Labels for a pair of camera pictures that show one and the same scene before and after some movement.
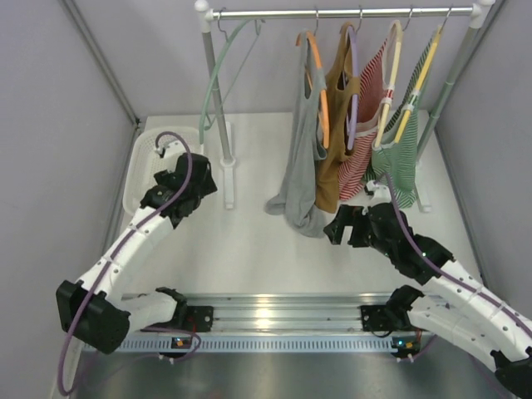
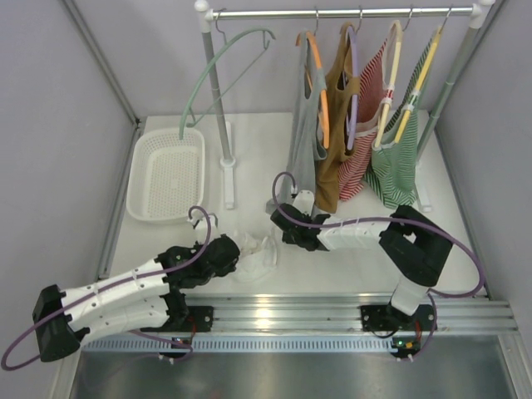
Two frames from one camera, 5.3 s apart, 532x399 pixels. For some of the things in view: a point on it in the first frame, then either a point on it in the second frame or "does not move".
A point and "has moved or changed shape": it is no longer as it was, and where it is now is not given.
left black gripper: (199, 175) -> (232, 253)
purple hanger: (352, 32) does not move
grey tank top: (298, 199) does not move
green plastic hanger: (214, 75) has moved or changed shape
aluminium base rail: (290, 311) does not move
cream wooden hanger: (385, 113) does not move
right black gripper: (347, 215) -> (288, 238)
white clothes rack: (479, 12) does not move
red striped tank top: (354, 167) does not move
